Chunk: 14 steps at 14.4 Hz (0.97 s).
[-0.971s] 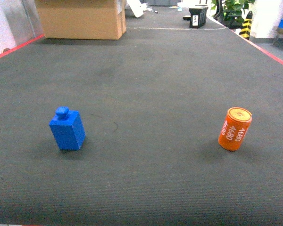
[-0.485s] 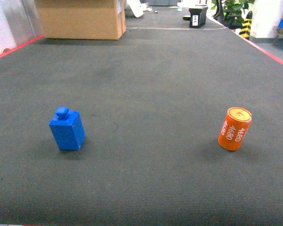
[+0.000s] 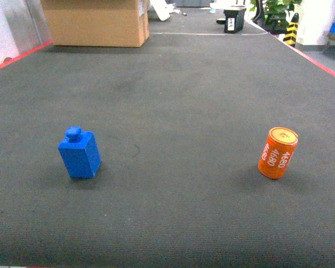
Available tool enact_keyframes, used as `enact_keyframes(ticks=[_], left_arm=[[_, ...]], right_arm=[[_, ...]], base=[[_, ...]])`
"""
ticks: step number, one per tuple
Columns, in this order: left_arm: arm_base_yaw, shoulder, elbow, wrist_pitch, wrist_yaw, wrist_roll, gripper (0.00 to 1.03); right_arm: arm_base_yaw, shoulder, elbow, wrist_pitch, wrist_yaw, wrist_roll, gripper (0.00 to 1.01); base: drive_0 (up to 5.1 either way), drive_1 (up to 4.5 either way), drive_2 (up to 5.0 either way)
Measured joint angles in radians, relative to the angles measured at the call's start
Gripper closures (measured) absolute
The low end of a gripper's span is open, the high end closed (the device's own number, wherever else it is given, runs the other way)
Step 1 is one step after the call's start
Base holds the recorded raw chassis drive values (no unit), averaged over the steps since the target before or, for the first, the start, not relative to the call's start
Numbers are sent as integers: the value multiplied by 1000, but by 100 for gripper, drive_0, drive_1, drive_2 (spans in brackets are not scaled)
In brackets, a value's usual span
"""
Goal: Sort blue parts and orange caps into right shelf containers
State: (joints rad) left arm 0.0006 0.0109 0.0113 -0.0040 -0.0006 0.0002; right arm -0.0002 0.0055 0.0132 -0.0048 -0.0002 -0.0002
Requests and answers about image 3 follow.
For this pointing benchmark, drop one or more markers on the large cardboard box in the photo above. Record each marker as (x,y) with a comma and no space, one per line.
(97,23)

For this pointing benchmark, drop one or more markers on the blue block part with knob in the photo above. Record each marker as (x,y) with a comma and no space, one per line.
(79,152)

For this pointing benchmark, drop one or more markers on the orange cylindrical cap 4680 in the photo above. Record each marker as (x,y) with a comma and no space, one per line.
(278,150)

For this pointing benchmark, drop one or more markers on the red conveyor side rail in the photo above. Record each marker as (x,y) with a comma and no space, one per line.
(290,67)

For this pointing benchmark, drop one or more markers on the yellow black striped traffic cone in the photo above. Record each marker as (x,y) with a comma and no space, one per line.
(291,31)

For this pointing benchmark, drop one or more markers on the black box with white label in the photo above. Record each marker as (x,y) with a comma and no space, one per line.
(234,20)

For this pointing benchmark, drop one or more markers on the white bag on belt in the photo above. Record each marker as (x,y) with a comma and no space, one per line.
(159,9)

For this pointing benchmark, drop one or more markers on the green potted plant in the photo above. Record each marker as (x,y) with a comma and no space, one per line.
(271,15)

